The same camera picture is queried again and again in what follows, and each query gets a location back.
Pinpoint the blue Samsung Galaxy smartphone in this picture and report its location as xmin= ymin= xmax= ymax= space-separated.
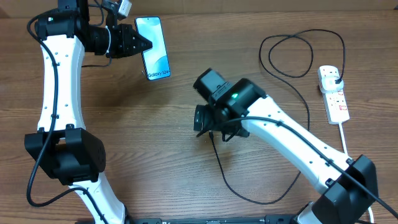
xmin=135 ymin=16 xmax=171 ymax=81

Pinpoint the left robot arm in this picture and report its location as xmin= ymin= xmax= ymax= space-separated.
xmin=24 ymin=0 xmax=152 ymax=223

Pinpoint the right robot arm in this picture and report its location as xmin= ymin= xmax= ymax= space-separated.
xmin=193 ymin=68 xmax=378 ymax=223

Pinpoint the white charger plug adapter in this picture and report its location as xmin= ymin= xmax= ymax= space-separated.
xmin=320 ymin=77 xmax=344 ymax=94

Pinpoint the white power strip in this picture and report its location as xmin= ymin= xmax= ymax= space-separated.
xmin=317 ymin=65 xmax=349 ymax=124

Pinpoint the white power strip cord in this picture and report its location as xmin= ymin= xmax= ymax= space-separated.
xmin=338 ymin=122 xmax=375 ymax=224

